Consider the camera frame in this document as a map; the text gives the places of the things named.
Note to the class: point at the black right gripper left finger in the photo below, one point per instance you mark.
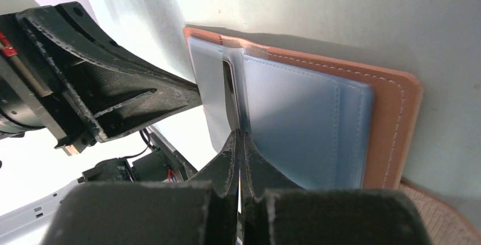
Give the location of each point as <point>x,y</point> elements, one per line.
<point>201,210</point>

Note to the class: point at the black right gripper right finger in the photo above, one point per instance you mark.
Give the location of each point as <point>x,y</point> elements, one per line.
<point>276,210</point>

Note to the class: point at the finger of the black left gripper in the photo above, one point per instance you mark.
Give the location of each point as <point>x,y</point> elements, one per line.
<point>61,72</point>

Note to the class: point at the tan leather card holder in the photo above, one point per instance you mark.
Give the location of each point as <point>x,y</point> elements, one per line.
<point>327,123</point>

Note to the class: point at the silver card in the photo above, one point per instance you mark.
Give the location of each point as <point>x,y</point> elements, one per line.
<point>207,60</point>

